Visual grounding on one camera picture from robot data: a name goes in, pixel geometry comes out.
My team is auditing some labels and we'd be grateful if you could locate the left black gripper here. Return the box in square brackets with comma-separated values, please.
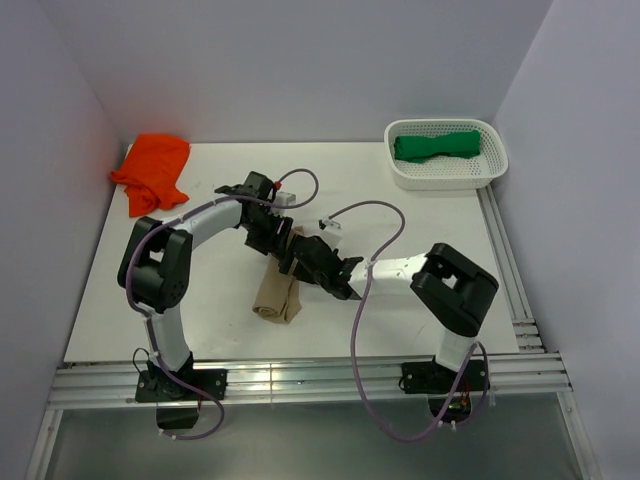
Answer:
[243, 209, 293, 259]

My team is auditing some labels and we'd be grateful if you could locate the beige t-shirt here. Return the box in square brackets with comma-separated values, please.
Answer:
[252, 255, 302, 324]

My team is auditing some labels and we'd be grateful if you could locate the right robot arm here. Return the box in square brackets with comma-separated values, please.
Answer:
[277, 235, 499, 390]

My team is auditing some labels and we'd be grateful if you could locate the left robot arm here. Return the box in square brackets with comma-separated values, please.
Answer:
[117, 172, 296, 400]

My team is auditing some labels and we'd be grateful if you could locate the orange t-shirt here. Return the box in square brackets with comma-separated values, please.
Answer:
[109, 134, 191, 218]

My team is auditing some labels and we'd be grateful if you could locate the rolled green t-shirt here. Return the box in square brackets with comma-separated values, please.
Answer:
[393, 130, 481, 163]

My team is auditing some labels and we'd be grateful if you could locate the white plastic basket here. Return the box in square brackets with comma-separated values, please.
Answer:
[383, 118, 508, 191]

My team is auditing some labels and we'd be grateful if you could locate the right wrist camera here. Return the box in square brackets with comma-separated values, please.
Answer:
[318, 217, 343, 250]

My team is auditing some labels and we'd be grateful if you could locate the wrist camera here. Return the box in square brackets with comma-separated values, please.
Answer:
[318, 217, 343, 250]
[273, 191, 297, 208]

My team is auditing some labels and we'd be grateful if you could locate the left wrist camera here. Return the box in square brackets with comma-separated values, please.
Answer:
[273, 191, 297, 208]

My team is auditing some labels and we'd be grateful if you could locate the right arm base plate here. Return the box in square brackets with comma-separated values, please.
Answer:
[399, 360, 489, 394]

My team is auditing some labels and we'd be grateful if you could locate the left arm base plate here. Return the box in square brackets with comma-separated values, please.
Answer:
[134, 365, 228, 403]

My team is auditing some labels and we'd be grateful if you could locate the aluminium rail frame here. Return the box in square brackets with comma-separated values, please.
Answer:
[26, 187, 602, 479]

